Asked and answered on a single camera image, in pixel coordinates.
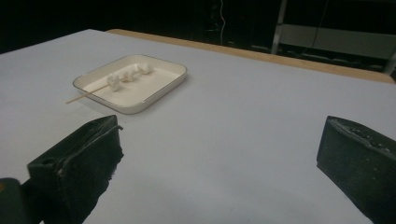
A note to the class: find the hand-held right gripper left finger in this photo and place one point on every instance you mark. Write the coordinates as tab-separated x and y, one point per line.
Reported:
84	161

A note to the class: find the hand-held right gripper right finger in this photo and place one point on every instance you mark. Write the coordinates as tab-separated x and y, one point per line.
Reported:
361	165

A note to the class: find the wooden skewer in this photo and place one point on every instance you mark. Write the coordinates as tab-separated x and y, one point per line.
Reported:
87	93

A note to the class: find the cream rectangular tray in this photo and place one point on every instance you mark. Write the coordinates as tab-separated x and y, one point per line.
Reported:
149	88

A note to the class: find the grey shelf panel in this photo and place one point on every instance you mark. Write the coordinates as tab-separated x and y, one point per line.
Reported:
342	40

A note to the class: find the white table sheet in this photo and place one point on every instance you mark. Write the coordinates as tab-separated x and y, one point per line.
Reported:
236	124

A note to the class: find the white metal stand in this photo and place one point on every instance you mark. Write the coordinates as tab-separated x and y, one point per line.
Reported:
278	28

